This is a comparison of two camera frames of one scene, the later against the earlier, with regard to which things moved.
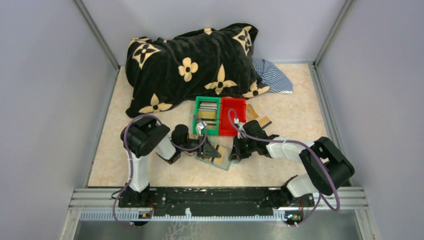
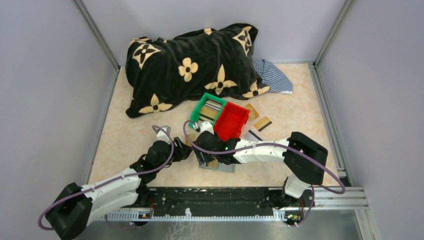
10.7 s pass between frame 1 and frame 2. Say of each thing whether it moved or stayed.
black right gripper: moved
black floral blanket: stayed
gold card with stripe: stayed
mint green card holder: moved
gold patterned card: stayed
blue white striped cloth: stayed
